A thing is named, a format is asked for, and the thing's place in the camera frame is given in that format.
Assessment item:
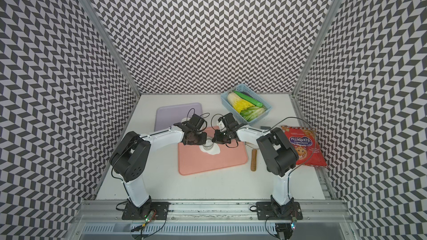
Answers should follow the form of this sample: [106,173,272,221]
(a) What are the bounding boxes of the metal base rail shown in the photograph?
[69,200,355,240]

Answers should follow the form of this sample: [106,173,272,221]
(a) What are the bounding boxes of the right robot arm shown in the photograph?
[212,113,299,207]

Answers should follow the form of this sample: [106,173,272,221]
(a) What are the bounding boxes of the red snack bag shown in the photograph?
[281,126,327,167]

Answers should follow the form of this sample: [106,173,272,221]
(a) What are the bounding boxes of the white dough piece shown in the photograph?
[199,143,221,155]

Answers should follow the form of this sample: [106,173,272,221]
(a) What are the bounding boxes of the purple plastic tray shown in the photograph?
[154,103,202,131]

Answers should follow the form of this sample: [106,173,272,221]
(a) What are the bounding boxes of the green lettuce leaves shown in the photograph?
[240,106,266,122]

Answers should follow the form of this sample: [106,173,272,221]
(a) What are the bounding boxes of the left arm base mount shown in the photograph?
[122,200,170,221]

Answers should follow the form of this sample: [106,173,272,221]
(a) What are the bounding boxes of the light blue perforated plastic basket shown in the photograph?
[221,84,272,126]

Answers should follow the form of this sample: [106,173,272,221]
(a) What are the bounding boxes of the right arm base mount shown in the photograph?
[255,200,303,221]

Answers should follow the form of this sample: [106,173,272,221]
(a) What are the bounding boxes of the pink cutting board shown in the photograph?
[178,142,248,176]

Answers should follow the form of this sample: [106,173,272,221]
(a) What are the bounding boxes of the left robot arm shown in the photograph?
[110,114,207,209]

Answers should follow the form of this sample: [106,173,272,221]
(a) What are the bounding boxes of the wooden rolling pin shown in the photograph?
[250,149,258,172]

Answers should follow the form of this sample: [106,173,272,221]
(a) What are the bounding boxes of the yellow napa cabbage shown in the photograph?
[227,92,255,113]

